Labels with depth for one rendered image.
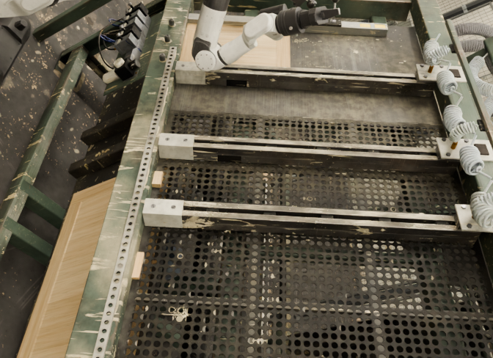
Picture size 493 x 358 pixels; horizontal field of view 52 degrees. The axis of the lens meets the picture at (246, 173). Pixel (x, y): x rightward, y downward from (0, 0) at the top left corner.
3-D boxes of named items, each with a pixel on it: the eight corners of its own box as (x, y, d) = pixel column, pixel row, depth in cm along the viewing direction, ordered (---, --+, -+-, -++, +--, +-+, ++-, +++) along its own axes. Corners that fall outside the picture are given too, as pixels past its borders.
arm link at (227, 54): (249, 53, 183) (208, 80, 192) (255, 45, 191) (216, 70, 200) (232, 28, 180) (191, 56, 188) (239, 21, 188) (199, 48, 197)
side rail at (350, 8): (195, 4, 269) (194, -16, 261) (404, 15, 268) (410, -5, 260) (194, 10, 265) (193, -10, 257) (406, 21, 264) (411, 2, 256)
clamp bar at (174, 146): (163, 142, 192) (156, 93, 174) (477, 160, 191) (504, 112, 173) (158, 162, 186) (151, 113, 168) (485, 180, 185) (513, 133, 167)
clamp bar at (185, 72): (178, 71, 221) (174, 23, 203) (453, 86, 220) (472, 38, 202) (175, 86, 214) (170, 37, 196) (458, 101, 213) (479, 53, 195)
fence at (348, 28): (188, 20, 248) (188, 12, 245) (384, 31, 247) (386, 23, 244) (188, 26, 245) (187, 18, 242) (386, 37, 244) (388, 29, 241)
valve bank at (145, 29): (107, 8, 245) (146, -14, 235) (126, 31, 254) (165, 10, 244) (80, 72, 212) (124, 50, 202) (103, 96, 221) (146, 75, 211)
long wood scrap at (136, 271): (137, 254, 160) (136, 251, 159) (144, 254, 160) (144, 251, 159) (131, 279, 154) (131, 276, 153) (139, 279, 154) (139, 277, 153)
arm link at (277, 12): (284, 30, 173) (255, 37, 179) (298, 39, 182) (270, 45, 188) (284, -2, 174) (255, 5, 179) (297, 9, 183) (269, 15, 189)
